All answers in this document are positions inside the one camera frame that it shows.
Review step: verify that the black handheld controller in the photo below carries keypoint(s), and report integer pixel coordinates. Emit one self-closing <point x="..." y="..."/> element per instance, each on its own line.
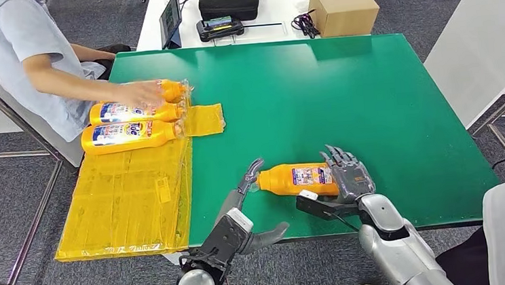
<point x="220" y="28"/>

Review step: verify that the cardboard box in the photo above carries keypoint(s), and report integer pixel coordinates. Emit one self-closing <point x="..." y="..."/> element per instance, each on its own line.
<point x="342" y="9"/>

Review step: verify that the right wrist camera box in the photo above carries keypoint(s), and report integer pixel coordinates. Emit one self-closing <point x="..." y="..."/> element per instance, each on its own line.
<point x="320" y="206"/>

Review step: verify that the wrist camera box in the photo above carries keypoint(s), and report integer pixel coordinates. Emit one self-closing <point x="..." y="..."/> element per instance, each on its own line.
<point x="228" y="236"/>
<point x="320" y="206"/>

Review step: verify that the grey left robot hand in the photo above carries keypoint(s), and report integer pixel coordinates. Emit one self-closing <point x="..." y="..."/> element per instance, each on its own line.
<point x="248" y="180"/>

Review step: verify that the person's right forearm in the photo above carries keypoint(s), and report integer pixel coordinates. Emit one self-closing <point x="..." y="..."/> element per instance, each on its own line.
<point x="76" y="85"/>

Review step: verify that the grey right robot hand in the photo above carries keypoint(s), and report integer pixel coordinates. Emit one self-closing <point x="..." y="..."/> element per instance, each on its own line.
<point x="352" y="178"/>

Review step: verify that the small yellow wrapped sheet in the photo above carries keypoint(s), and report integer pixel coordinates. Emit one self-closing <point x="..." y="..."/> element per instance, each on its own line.
<point x="205" y="119"/>

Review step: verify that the person's right hand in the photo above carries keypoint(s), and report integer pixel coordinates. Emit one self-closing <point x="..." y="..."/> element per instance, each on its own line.
<point x="140" y="95"/>

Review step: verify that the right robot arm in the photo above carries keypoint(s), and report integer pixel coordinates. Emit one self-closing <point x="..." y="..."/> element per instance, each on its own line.
<point x="400" y="242"/>

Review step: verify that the black tablet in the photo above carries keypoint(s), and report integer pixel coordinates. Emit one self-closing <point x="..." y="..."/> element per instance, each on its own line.
<point x="170" y="21"/>

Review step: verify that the orange detergent bottle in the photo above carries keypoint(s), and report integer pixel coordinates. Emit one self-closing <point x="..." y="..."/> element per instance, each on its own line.
<point x="291" y="181"/>
<point x="174" y="90"/>
<point x="130" y="136"/>
<point x="110" y="113"/>

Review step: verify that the large yellow wrapped board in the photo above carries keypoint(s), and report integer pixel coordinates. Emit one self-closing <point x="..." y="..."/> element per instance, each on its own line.
<point x="126" y="201"/>

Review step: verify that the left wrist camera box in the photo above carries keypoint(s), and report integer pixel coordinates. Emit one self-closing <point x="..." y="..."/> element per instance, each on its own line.
<point x="228" y="236"/>

